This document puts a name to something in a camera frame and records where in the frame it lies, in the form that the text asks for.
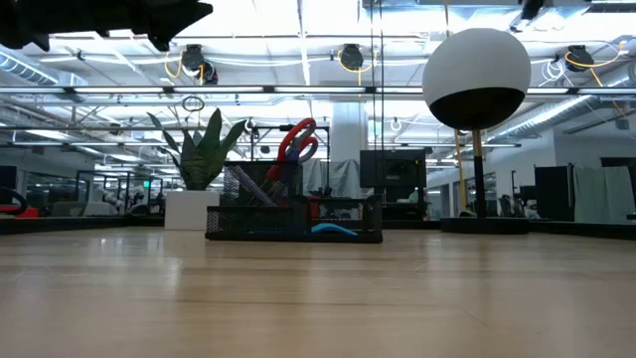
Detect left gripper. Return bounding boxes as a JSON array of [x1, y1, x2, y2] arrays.
[[0, 0, 215, 53]]

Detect red-handled scissors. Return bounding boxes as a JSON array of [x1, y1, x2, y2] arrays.
[[265, 117, 320, 183]]

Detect grey marker with blue cap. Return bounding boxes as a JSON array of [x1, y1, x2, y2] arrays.
[[286, 142, 305, 166]]

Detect black mesh desk organizer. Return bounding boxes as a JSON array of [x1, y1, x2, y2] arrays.
[[205, 159, 385, 244]]

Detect blue sticky note pad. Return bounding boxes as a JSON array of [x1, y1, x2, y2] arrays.
[[310, 222, 360, 238]]

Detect white globe lamp black stand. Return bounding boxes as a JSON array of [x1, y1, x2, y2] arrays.
[[421, 27, 533, 235]]

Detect snake plant in white pot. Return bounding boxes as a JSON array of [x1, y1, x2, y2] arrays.
[[147, 107, 248, 231]]

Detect black cabinet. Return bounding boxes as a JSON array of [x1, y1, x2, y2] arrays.
[[535, 164, 576, 223]]

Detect white cloth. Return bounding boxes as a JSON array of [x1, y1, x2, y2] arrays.
[[573, 166, 636, 225]]

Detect black monitor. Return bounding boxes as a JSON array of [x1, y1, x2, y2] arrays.
[[360, 148, 427, 189]]

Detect grey cloth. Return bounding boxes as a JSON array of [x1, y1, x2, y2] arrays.
[[300, 158, 363, 199]]

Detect red cart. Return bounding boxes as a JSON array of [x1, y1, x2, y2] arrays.
[[0, 186, 42, 219]]

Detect black ceiling cable reel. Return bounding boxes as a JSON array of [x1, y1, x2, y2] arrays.
[[180, 43, 220, 86], [339, 43, 367, 72], [564, 44, 596, 74]]

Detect black background rig frame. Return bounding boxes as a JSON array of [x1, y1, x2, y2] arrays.
[[250, 123, 332, 200], [74, 170, 165, 216]]

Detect black hanging cable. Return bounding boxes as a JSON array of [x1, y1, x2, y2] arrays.
[[370, 0, 387, 200]]

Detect black aluminium frame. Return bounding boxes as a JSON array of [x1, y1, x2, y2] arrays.
[[0, 213, 636, 241]]

